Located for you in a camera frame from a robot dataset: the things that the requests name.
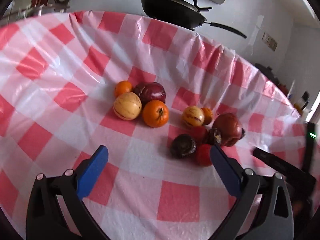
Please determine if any red tomato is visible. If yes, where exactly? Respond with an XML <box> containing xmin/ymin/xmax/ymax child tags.
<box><xmin>190</xmin><ymin>126</ymin><xmax>208</xmax><ymax>144</ymax></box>
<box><xmin>195</xmin><ymin>144</ymin><xmax>212</xmax><ymax>167</ymax></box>

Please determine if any large dark red apple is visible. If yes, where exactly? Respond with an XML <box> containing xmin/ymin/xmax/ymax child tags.
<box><xmin>212</xmin><ymin>113</ymin><xmax>246</xmax><ymax>147</ymax></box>

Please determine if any small orange tangerine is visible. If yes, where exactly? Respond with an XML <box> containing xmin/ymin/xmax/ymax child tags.
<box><xmin>114</xmin><ymin>81</ymin><xmax>133</xmax><ymax>98</ymax></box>

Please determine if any dark red wrinkled fruit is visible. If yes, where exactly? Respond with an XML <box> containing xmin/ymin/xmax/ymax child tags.
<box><xmin>133</xmin><ymin>82</ymin><xmax>167</xmax><ymax>105</ymax></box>

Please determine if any red white checkered tablecloth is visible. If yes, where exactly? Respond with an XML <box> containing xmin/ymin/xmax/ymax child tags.
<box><xmin>1</xmin><ymin>11</ymin><xmax>305</xmax><ymax>239</ymax></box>

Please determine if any black frying pan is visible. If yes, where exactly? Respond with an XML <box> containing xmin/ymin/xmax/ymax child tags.
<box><xmin>141</xmin><ymin>0</ymin><xmax>247</xmax><ymax>38</ymax></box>

